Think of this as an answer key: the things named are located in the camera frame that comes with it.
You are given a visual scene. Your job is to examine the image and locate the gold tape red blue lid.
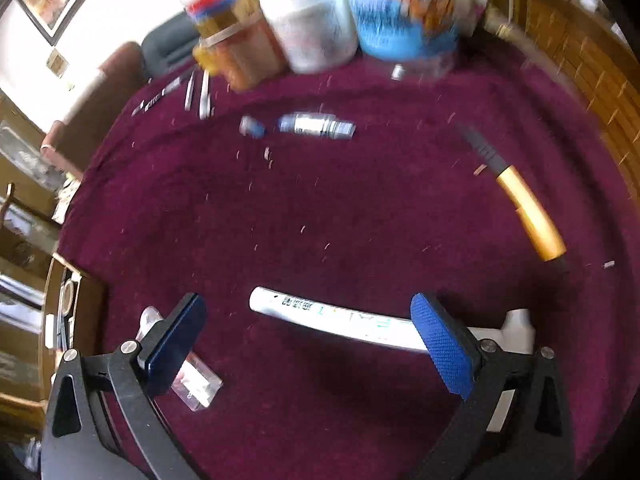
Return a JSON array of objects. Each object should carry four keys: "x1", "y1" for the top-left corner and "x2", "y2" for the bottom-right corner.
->
[{"x1": 184, "y1": 0, "x2": 255, "y2": 38}]

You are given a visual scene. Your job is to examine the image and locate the brown armchair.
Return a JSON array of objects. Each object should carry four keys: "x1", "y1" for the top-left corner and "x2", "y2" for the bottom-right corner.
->
[{"x1": 40, "y1": 41, "x2": 148, "y2": 181}]

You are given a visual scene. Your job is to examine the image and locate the yellow black pen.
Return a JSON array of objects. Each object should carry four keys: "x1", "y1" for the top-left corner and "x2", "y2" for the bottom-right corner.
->
[{"x1": 457, "y1": 125, "x2": 566, "y2": 262}]

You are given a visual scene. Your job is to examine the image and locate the white thin pen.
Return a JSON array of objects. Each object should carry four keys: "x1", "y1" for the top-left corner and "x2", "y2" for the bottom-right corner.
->
[{"x1": 183, "y1": 70, "x2": 195, "y2": 112}]

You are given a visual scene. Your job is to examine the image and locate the red item plastic package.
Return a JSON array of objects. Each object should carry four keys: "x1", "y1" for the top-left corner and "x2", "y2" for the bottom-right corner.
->
[{"x1": 136, "y1": 306, "x2": 224, "y2": 412}]

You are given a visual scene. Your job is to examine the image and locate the white craft knife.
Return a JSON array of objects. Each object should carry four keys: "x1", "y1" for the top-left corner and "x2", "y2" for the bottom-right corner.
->
[{"x1": 198, "y1": 70, "x2": 212, "y2": 120}]

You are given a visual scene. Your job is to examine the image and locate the silver marker pen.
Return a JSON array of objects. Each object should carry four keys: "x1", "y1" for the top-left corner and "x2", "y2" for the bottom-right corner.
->
[{"x1": 278, "y1": 112, "x2": 356, "y2": 140}]

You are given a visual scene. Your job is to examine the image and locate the blue label clear jar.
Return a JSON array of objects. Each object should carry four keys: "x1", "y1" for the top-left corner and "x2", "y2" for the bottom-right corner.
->
[{"x1": 348, "y1": 0, "x2": 458, "y2": 79}]

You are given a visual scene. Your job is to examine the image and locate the white plastic tub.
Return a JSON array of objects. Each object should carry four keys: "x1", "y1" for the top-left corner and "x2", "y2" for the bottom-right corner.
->
[{"x1": 258, "y1": 0, "x2": 358, "y2": 75}]

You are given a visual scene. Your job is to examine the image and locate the brown label jar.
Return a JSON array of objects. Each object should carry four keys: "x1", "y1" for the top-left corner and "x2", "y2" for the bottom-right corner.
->
[{"x1": 192, "y1": 13, "x2": 288, "y2": 92}]

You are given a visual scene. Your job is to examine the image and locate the purple tablecloth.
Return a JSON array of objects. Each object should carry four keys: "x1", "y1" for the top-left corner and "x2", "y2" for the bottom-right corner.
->
[{"x1": 60, "y1": 37, "x2": 639, "y2": 479}]

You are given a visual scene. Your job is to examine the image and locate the white tube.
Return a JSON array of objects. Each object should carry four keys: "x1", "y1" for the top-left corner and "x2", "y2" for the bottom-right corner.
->
[{"x1": 248, "y1": 287, "x2": 535, "y2": 354}]

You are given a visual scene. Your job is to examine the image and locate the black leather sofa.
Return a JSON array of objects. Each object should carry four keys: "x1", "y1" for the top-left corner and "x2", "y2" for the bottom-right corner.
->
[{"x1": 141, "y1": 11, "x2": 200, "y2": 78}]

